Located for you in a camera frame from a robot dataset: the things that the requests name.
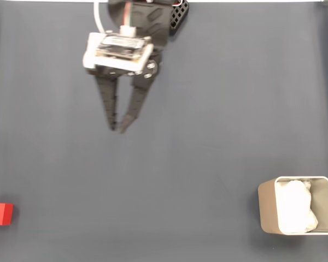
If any beige rounded box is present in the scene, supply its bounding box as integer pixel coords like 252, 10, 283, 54
257, 176, 328, 235

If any white crumpled tissue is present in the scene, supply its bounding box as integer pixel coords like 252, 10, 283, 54
276, 178, 319, 234

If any white camera board with mount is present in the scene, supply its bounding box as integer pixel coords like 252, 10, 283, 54
81, 26, 155, 73

